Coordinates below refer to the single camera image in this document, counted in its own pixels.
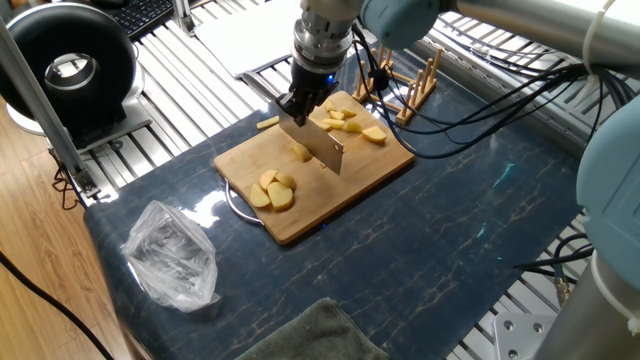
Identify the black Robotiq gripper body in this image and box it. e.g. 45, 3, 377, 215
289, 62, 339, 104

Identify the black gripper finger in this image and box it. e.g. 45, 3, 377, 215
304, 87, 334, 114
275, 92, 309, 127

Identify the steel cleaver knife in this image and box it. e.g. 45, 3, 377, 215
241, 71, 345, 176

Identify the potato half with skin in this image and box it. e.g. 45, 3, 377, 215
290, 142, 314, 163

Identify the wooden cutting board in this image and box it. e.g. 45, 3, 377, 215
213, 90, 417, 246

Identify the white paper pad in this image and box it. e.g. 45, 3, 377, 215
193, 0, 306, 80

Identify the wooden peg rack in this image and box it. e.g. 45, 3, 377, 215
351, 43, 445, 126

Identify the dark blue marbled mat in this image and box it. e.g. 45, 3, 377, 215
83, 42, 584, 360

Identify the black keyboard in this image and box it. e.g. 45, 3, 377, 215
107, 0, 176, 40

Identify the clear plastic bag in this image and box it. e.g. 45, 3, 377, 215
121, 200, 221, 314

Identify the grey-green towel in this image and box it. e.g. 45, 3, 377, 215
234, 297, 391, 360

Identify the perforated aluminium plate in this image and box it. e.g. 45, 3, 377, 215
493, 312, 556, 360

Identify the black gripper cable bundle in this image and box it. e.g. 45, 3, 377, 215
352, 24, 636, 160

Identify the short aluminium post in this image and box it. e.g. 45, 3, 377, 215
172, 0, 197, 37

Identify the tangled black cable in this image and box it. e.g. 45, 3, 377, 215
51, 149, 85, 211

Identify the slanted aluminium post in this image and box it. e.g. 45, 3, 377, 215
0, 19, 101, 199

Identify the black ring-shaped device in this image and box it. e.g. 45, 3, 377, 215
0, 2, 154, 154

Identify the hanging black cable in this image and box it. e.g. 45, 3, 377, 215
512, 232, 595, 286

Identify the black floor cable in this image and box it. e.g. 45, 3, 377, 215
0, 249, 116, 360

